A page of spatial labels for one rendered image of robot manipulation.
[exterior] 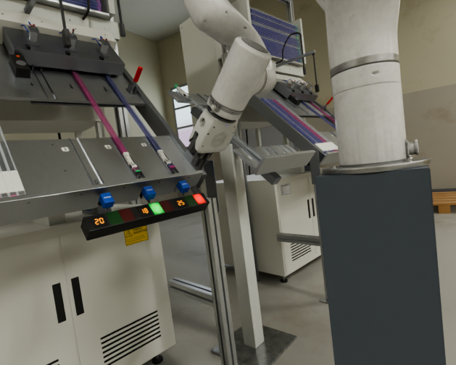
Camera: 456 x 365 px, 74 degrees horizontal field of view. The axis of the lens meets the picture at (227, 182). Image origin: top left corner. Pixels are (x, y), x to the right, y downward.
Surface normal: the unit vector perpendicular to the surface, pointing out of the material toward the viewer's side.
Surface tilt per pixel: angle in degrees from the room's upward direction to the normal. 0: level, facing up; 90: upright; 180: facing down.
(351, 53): 91
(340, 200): 90
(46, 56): 138
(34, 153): 47
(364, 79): 90
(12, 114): 90
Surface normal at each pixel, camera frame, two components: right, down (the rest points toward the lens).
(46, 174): 0.43, -0.70
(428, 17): -0.51, 0.12
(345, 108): -0.87, 0.14
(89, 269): 0.69, -0.04
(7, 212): 0.56, 0.70
